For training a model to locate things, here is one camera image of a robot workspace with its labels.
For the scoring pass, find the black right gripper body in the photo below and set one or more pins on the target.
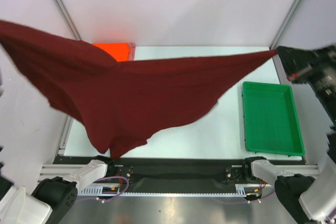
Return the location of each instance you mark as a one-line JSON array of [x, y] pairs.
[[299, 64]]

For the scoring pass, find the dark red t shirt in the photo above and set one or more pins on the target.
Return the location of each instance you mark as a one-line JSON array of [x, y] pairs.
[[122, 104]]

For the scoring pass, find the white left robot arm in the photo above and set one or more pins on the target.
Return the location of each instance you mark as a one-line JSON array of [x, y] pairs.
[[52, 198]]

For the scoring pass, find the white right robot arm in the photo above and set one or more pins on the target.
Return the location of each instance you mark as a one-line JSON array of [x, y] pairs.
[[307, 199]]

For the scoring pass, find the green plastic tray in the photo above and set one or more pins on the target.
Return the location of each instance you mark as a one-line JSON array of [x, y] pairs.
[[270, 119]]

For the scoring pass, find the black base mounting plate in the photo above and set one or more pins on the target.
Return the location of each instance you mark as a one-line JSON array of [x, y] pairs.
[[182, 186]]

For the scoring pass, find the folded pink t shirt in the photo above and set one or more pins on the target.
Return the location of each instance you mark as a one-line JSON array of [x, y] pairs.
[[131, 55]]

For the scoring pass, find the folded orange t shirt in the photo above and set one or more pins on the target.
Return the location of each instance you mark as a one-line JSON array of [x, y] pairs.
[[118, 51]]

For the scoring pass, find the right rear aluminium post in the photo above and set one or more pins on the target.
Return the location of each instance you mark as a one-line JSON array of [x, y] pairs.
[[285, 23]]

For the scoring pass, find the aluminium post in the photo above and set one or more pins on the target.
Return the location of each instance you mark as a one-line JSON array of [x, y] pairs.
[[67, 19], [285, 23]]

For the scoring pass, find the white slotted cable duct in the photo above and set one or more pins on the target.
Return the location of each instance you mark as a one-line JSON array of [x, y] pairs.
[[240, 190]]

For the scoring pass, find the left rear aluminium post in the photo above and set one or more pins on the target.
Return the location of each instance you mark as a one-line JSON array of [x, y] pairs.
[[67, 19]]

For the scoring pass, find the aluminium front frame rail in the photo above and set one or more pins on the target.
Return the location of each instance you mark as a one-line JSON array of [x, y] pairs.
[[236, 174]]

